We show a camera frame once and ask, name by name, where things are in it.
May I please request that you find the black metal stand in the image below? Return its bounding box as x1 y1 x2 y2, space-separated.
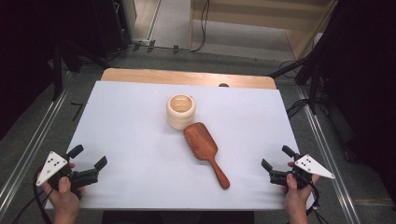
49 38 110 101
268 46 326 116

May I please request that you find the person's left hand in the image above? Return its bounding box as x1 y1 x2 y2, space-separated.
41 162 86 220

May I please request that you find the black cabinet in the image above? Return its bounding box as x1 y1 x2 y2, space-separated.
92 0 133 59

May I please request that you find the metal floor rail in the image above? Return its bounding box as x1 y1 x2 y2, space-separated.
295 85 362 224
0 71 74 216

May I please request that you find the white board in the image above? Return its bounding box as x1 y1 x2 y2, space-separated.
46 80 315 211

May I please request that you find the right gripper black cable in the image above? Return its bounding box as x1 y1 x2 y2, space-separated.
305 180 331 224

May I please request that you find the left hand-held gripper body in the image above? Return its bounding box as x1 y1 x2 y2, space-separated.
35 151 101 191

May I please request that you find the hanging black cable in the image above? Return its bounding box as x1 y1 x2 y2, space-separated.
190 0 210 53

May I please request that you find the brown wooden hairbrush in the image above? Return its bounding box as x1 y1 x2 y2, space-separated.
182 121 232 190

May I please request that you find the person's right hand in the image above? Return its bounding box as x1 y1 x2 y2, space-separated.
281 161 321 219

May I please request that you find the light wooden table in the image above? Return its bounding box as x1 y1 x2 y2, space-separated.
100 67 277 91

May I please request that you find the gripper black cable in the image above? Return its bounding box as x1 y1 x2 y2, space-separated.
11 169 54 224
305 180 331 224

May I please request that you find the bundle of black floor cables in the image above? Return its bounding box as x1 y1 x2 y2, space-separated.
285 98 313 119

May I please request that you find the light wooden shelf unit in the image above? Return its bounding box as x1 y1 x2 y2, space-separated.
188 0 339 61

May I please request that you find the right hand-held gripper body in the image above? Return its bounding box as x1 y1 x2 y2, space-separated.
269 152 336 190

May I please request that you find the cream ribbed cup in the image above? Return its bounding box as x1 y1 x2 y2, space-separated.
165 93 197 131

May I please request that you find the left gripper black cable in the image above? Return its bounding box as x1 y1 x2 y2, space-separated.
11 169 54 224

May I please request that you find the person's dark clothing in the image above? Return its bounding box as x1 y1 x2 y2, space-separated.
102 210 256 224

